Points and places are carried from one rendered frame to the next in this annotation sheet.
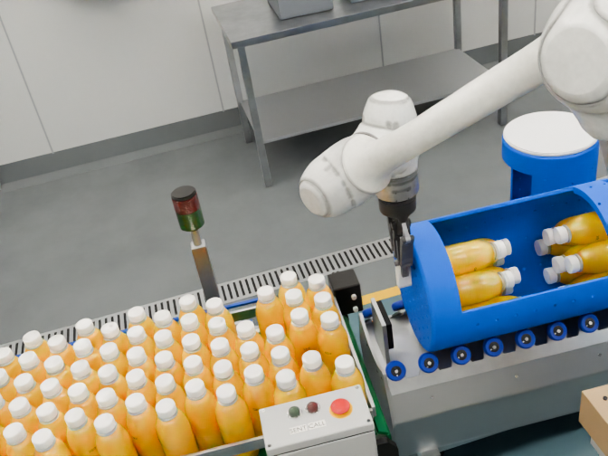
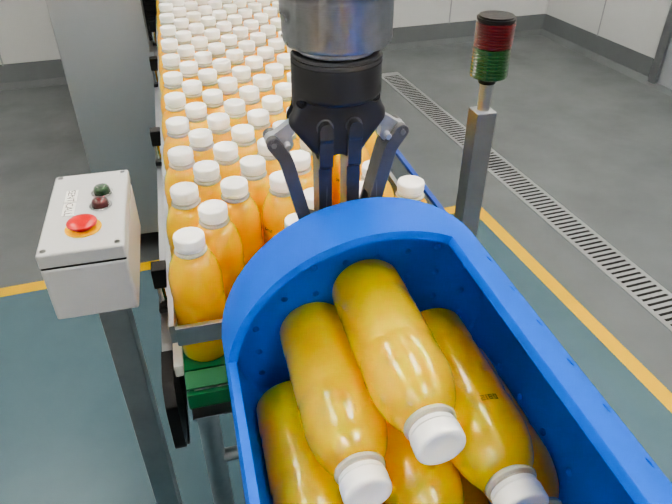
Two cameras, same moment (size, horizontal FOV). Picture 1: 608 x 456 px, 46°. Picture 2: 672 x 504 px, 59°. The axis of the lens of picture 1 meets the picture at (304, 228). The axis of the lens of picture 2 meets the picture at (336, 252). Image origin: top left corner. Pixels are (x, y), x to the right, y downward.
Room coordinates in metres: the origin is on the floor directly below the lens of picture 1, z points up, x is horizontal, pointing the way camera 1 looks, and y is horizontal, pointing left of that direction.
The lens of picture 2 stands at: (1.12, -0.67, 1.51)
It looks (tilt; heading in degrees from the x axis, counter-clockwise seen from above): 35 degrees down; 81
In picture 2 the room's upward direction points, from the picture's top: straight up
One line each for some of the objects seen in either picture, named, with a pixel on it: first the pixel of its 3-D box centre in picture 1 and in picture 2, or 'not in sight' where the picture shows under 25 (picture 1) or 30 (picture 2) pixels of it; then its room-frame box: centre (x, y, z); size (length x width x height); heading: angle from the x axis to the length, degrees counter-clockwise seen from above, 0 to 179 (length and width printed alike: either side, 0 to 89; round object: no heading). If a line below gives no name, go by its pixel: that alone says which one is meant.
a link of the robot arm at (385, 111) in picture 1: (386, 134); not in sight; (1.19, -0.18, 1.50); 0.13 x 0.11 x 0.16; 133
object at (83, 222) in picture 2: (340, 406); (82, 223); (0.91, -0.01, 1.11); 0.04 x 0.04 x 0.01
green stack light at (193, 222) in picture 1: (190, 216); (490, 61); (1.53, 0.28, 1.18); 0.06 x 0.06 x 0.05
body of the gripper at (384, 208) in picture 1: (398, 212); (336, 101); (1.20, -0.19, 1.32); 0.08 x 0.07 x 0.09; 5
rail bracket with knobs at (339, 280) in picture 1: (346, 295); not in sight; (1.40, -0.07, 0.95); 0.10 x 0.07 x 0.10; 5
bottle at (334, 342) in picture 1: (335, 351); not in sight; (1.17, -0.02, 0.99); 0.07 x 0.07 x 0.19
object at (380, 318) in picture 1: (383, 330); not in sight; (1.21, -0.14, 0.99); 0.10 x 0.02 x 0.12; 5
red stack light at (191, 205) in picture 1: (185, 201); (494, 33); (1.53, 0.28, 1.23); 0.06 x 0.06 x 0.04
